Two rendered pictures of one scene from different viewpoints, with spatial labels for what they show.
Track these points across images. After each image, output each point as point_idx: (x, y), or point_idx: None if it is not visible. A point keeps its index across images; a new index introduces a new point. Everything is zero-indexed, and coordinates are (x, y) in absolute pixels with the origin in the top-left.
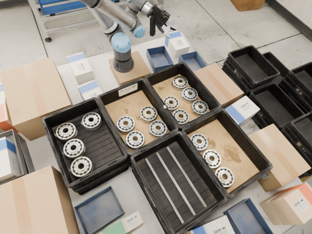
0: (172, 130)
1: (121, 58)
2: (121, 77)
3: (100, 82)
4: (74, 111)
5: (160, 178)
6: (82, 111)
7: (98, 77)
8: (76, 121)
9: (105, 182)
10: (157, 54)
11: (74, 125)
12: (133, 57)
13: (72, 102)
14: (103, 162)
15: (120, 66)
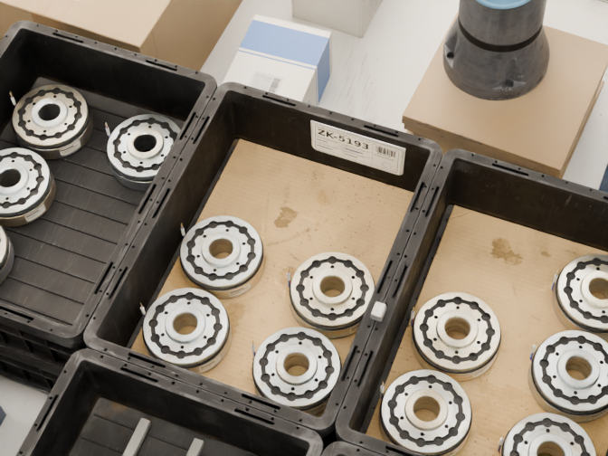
0: (299, 411)
1: (470, 21)
2: (432, 98)
3: (365, 66)
4: (124, 73)
5: None
6: (154, 98)
7: (380, 40)
8: (114, 116)
9: (8, 379)
10: None
11: (98, 124)
12: (566, 61)
13: (209, 60)
14: (36, 302)
15: (457, 53)
